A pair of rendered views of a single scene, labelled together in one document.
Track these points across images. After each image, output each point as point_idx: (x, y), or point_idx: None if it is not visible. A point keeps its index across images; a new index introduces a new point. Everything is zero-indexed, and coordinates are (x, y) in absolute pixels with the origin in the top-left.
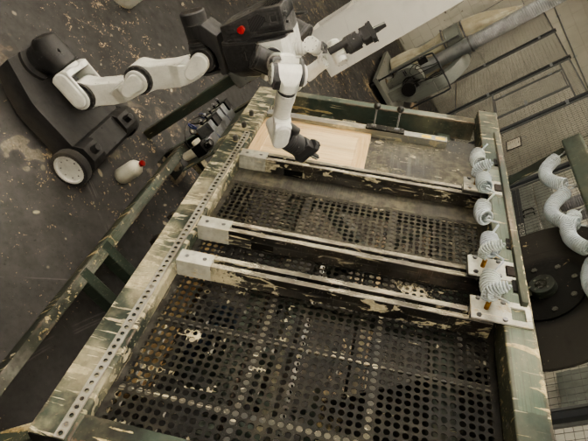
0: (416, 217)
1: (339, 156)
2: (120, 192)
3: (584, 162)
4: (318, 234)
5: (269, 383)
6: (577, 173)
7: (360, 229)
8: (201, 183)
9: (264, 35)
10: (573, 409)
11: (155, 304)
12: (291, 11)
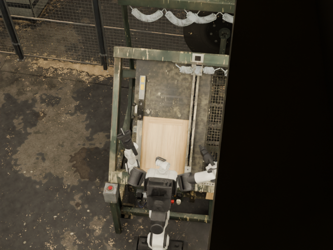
0: (212, 94)
1: (170, 132)
2: (166, 227)
3: (148, 1)
4: (77, 112)
5: None
6: (156, 6)
7: (39, 81)
8: (213, 190)
9: (176, 189)
10: None
11: None
12: (154, 181)
